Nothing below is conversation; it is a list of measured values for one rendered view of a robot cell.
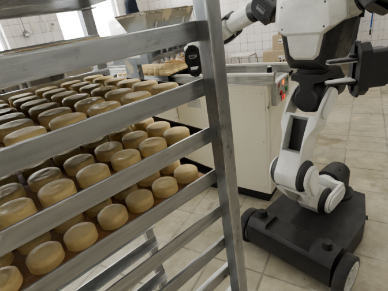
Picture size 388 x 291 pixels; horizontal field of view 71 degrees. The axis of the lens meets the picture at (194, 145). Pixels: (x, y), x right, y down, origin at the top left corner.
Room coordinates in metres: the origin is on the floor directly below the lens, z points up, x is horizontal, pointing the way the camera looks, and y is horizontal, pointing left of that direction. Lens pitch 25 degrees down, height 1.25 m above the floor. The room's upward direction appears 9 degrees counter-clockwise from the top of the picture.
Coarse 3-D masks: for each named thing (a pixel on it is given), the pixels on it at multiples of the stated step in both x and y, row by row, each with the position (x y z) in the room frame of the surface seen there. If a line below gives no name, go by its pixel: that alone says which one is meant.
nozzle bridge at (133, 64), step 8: (168, 48) 2.08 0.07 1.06; (176, 48) 2.16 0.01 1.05; (136, 56) 1.84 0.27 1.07; (144, 56) 1.80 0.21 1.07; (152, 56) 1.92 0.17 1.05; (160, 56) 1.93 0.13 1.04; (168, 56) 1.99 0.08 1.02; (120, 64) 1.95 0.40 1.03; (128, 64) 1.90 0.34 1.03; (136, 64) 1.85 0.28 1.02; (128, 72) 1.91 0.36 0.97; (136, 72) 1.86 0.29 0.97
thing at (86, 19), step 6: (78, 12) 0.81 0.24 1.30; (84, 12) 0.80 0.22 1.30; (90, 12) 0.81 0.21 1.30; (84, 18) 0.80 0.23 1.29; (90, 18) 0.81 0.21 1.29; (84, 24) 0.80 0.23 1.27; (90, 24) 0.81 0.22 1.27; (84, 30) 0.81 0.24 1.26; (90, 30) 0.80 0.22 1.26; (96, 30) 0.81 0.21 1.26; (96, 66) 0.80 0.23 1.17; (102, 66) 0.81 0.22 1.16; (144, 234) 0.81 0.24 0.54; (150, 234) 0.81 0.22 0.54; (150, 252) 0.81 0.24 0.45; (162, 264) 0.82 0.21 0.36; (156, 270) 0.80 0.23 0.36; (162, 282) 0.80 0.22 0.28
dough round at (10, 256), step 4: (12, 252) 0.34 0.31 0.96; (4, 256) 0.32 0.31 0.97; (8, 256) 0.33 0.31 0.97; (12, 256) 0.33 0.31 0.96; (0, 260) 0.32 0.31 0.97; (4, 260) 0.32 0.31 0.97; (8, 260) 0.32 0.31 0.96; (12, 260) 0.33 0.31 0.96; (0, 264) 0.31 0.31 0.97; (4, 264) 0.32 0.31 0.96; (8, 264) 0.32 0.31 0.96
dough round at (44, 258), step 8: (40, 248) 0.33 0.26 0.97; (48, 248) 0.32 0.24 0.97; (56, 248) 0.32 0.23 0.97; (32, 256) 0.31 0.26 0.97; (40, 256) 0.31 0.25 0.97; (48, 256) 0.31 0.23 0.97; (56, 256) 0.31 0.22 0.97; (64, 256) 0.32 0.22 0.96; (32, 264) 0.30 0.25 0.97; (40, 264) 0.30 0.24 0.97; (48, 264) 0.30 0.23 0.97; (56, 264) 0.30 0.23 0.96; (32, 272) 0.30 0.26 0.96; (40, 272) 0.29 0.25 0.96; (48, 272) 0.30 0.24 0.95
